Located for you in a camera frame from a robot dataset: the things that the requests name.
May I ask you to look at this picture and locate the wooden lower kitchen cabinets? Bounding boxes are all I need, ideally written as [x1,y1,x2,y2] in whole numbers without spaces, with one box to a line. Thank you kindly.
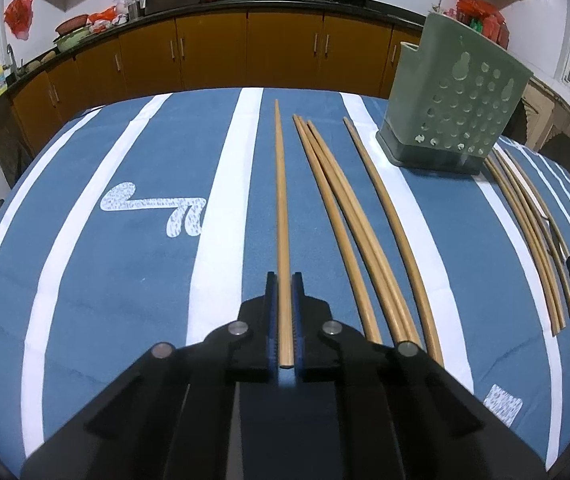
[0,10,422,157]

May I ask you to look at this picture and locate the stacked bowls on counter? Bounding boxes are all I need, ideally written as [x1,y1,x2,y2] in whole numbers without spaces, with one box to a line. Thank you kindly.
[54,14,90,52]

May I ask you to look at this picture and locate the red plastic bag on wall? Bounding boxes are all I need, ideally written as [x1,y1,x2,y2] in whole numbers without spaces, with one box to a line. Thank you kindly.
[3,0,34,41]

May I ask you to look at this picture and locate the blue white striped tablecloth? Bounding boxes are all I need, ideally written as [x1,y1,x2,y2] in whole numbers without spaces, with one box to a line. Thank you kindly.
[0,89,570,472]

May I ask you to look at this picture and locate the sink faucet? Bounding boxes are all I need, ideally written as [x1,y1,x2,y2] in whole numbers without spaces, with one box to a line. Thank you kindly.
[6,44,17,74]

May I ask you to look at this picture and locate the beige carved side cabinet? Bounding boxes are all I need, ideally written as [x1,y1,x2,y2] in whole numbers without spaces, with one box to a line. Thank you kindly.
[502,76,570,174]

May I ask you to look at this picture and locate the wooden chopstick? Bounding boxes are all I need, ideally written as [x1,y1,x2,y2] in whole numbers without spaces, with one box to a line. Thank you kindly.
[293,115,419,344]
[305,122,423,348]
[484,157,564,336]
[343,117,444,365]
[274,100,295,368]
[293,115,383,344]
[486,148,566,336]
[504,153,570,316]

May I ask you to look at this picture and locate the green perforated utensil holder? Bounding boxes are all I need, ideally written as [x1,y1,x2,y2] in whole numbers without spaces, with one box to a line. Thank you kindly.
[376,13,532,174]

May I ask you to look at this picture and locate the red packages on cabinet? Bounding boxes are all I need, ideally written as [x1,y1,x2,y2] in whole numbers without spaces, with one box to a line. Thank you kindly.
[445,0,509,49]

